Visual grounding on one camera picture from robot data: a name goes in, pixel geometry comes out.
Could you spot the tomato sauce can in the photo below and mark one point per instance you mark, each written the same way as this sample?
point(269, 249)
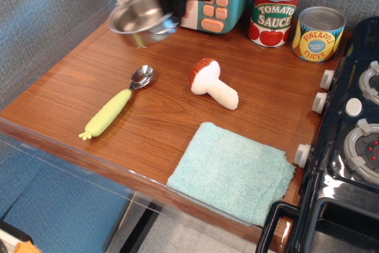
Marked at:
point(270, 21)

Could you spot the spoon with green handle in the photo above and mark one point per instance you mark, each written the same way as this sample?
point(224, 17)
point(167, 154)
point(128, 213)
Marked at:
point(97, 125)

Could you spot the black toy stove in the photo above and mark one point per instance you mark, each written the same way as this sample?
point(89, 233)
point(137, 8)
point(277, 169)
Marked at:
point(338, 210)

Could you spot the pineapple slices can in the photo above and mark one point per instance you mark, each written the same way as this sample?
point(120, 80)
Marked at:
point(318, 33)

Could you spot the light blue cloth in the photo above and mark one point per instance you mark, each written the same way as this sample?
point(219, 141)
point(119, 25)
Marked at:
point(231, 174)

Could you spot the orange object at corner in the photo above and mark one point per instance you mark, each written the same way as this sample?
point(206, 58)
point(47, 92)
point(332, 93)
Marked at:
point(26, 247)

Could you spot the small metal pot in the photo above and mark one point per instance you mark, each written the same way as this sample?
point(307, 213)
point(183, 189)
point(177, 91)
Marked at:
point(142, 23)

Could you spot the plush toy mushroom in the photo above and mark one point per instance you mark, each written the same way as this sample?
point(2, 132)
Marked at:
point(204, 78)

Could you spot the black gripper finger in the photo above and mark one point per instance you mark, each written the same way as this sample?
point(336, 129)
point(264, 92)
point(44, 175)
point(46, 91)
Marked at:
point(175, 8)

